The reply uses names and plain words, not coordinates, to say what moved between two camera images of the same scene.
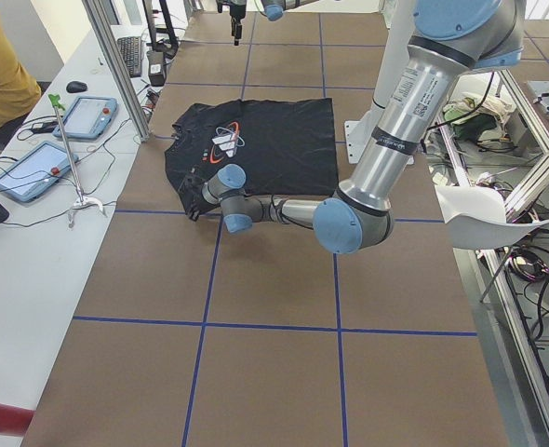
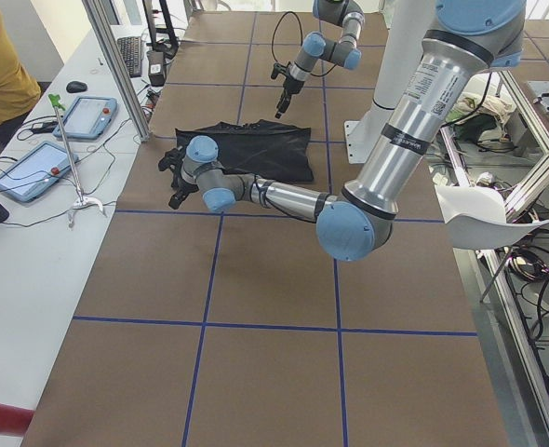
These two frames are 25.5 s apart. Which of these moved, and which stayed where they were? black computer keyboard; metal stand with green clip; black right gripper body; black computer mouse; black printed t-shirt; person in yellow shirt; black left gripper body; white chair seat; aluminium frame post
Moved: black right gripper body; black printed t-shirt; black left gripper body
Stayed: black computer keyboard; person in yellow shirt; black computer mouse; metal stand with green clip; white chair seat; aluminium frame post
